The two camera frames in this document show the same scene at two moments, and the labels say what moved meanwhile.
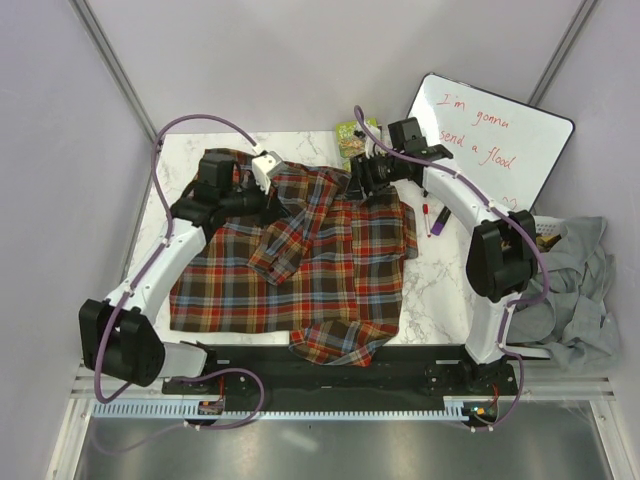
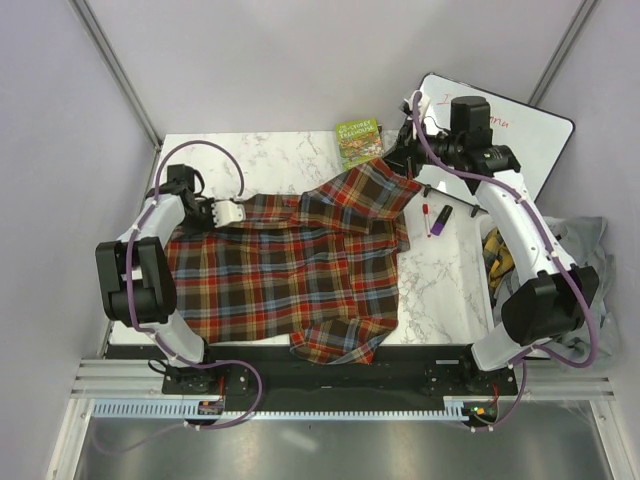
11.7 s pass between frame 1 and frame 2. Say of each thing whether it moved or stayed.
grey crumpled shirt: stayed
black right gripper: moved
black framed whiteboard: stayed
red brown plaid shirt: moved
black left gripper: moved
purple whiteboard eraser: stayed
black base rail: stayed
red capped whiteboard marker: stayed
